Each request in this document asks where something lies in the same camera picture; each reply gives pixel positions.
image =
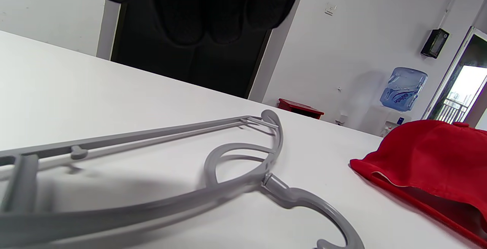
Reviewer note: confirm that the person's left hand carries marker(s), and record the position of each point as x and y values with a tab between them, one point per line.
213	2

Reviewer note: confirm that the red baseball cap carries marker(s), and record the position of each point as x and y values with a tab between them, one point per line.
418	154

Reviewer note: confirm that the gray plastic hanger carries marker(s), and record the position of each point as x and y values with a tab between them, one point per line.
24	180

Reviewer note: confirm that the black double door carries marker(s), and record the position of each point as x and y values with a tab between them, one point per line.
213	70

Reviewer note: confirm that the red fire extinguisher cabinet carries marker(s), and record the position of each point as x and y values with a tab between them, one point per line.
300	108

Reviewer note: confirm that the white water dispenser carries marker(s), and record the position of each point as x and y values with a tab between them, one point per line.
386	118

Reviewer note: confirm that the blue water bottle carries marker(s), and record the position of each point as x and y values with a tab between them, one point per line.
403	89

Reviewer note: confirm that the white wall switch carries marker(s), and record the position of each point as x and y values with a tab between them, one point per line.
330	9

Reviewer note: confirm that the white wall socket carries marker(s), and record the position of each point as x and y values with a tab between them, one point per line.
341	119

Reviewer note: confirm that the black wall box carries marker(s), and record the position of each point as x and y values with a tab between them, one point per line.
435	43

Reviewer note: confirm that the white wall conduit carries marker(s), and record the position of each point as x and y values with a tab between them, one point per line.
452	2

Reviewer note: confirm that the glass door with metal frame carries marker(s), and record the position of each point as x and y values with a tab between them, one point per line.
470	85

